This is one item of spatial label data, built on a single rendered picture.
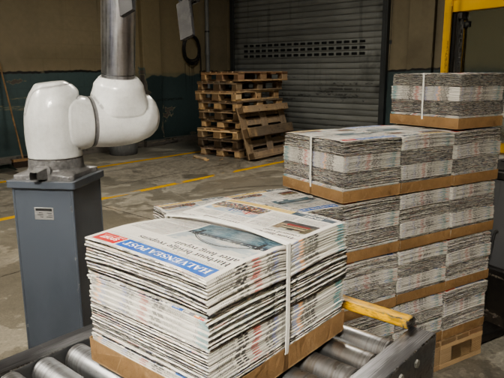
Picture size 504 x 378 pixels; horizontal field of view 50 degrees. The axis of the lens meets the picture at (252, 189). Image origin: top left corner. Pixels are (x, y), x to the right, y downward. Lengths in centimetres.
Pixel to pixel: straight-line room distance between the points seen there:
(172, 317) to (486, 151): 190
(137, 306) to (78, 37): 833
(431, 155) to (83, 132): 132
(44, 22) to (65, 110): 724
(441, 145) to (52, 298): 153
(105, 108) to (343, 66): 802
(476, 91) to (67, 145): 161
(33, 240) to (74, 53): 746
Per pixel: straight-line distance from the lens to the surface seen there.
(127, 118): 167
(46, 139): 162
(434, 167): 226
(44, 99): 162
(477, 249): 259
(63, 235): 164
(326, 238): 96
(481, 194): 254
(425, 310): 244
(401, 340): 110
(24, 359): 108
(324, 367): 100
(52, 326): 177
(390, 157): 208
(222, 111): 834
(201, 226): 97
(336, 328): 107
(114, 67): 167
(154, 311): 85
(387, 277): 219
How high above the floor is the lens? 130
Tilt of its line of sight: 12 degrees down
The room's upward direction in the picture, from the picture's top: straight up
